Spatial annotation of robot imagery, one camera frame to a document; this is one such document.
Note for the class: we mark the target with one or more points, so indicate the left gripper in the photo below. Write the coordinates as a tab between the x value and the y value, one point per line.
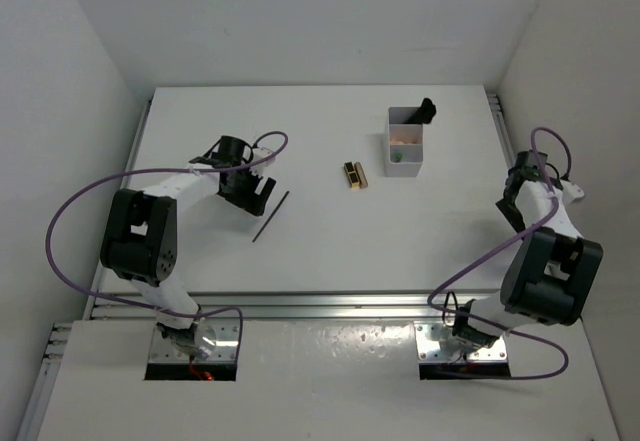
251	201

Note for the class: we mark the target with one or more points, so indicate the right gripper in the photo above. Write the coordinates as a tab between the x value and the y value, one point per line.
519	224

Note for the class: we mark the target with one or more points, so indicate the white three-compartment organizer box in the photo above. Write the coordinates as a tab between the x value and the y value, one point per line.
412	161

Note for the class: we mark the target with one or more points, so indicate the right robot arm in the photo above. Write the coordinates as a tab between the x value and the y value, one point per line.
552	273

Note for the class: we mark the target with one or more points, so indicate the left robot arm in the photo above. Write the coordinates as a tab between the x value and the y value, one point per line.
140	242

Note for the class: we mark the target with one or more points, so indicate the black thin pencil left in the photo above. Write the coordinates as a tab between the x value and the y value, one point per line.
271	216

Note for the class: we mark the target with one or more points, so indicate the black gold lipstick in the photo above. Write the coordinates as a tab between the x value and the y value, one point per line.
352	175

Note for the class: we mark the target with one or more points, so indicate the rose gold lipstick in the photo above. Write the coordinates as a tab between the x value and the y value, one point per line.
363	182

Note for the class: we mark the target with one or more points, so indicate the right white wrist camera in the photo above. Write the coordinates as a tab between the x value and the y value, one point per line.
570	192

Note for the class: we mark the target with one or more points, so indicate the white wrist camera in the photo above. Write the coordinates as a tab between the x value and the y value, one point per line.
262	156
570	192

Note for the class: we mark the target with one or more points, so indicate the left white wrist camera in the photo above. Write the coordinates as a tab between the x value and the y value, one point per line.
262	156

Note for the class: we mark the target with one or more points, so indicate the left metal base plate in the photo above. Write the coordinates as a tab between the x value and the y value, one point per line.
220	341

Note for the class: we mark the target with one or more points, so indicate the metal base plate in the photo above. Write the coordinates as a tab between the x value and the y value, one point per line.
220	341
437	346

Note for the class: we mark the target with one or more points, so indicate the aluminium rail front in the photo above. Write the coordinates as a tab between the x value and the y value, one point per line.
282	306

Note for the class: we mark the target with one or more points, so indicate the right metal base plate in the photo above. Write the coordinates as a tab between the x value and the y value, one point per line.
437	346

